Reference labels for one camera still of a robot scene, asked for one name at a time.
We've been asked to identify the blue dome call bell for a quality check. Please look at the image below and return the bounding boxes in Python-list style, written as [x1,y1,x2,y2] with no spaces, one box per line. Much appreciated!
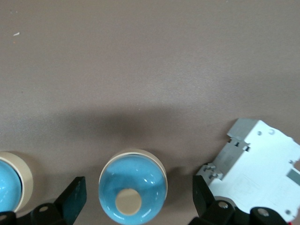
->
[0,151,34,213]
[98,149,168,223]

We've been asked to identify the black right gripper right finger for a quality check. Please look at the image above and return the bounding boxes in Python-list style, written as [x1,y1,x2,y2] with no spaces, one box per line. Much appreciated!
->
[188,175,236,225]

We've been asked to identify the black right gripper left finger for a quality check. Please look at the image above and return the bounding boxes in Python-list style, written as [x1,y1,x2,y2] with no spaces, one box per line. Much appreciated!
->
[31,176,88,225]

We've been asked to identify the white circuit breaker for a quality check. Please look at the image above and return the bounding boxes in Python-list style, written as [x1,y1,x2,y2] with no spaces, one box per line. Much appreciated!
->
[195,118,300,222]

